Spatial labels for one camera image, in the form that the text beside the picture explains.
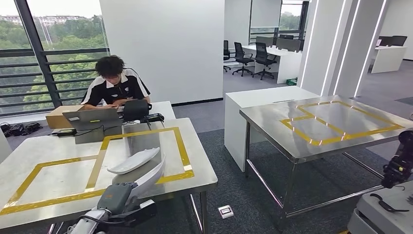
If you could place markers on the white curved plastic part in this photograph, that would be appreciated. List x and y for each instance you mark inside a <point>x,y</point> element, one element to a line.
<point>151,179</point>
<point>135,160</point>

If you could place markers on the grey lift stand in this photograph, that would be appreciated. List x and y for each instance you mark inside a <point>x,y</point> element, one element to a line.
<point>371,213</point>

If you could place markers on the black office chair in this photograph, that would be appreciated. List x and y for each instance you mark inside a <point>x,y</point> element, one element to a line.
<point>263,58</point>
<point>242,56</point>
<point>226,53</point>

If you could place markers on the person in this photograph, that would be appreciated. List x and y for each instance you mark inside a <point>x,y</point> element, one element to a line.
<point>113,87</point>

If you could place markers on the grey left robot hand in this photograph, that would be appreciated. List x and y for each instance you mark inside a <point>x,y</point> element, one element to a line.
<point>116,200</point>

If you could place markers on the cardboard box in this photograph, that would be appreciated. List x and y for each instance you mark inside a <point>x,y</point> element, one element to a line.
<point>55,119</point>

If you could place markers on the grey desk partition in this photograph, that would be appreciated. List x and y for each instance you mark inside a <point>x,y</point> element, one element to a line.
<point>287,44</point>

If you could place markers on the black remote controller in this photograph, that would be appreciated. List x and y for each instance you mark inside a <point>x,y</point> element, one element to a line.
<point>153,117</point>

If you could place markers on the black window railing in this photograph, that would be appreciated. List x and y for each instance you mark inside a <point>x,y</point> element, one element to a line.
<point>35,51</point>

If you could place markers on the white office desk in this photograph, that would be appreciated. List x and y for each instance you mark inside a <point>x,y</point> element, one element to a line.
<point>387,59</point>
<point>287,64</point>

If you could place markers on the small green crate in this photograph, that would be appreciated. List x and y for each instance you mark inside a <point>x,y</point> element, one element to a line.
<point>292,81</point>

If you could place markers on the steel workbench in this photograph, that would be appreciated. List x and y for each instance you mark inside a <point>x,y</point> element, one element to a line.
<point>48,151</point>

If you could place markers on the black hooked tool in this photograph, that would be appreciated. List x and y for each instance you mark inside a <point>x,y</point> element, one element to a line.
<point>384,206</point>

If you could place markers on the black power adapter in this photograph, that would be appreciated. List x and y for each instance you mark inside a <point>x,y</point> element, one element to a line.
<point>64,132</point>

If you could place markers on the black bag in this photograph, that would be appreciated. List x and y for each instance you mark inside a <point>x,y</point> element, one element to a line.
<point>135,109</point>

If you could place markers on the grey laptop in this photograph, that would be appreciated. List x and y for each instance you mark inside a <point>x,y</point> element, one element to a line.
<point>93,119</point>

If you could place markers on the floor socket plate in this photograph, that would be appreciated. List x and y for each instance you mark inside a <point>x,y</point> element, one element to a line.
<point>226,212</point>

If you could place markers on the black chargers pile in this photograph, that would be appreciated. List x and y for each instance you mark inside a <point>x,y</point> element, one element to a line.
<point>19,129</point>

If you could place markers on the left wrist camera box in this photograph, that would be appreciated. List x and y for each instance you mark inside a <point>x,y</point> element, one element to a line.
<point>142,213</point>

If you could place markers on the steel table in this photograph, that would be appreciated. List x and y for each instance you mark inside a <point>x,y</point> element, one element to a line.
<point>264,122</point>

